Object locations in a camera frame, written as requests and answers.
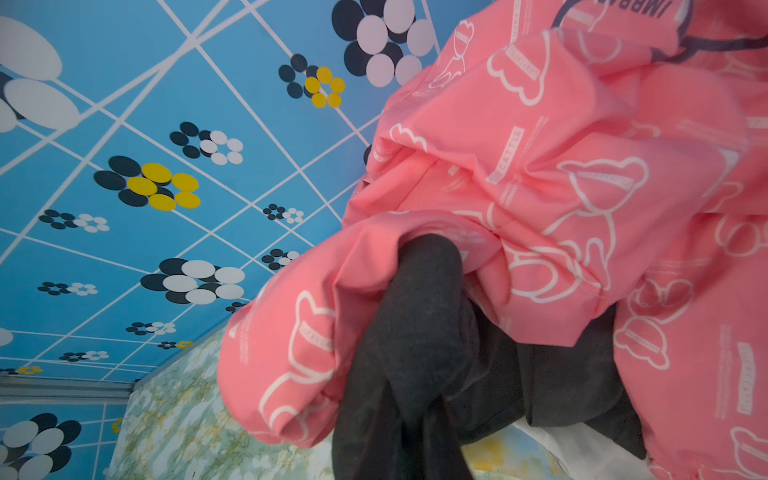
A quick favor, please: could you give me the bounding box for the dark grey cloth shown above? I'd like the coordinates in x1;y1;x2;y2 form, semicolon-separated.
331;235;647;479

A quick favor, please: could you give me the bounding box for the white cloth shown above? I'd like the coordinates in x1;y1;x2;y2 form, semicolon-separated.
513;418;655;480

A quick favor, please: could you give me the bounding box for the pink printed cloth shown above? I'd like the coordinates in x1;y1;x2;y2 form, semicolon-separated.
218;1;767;479

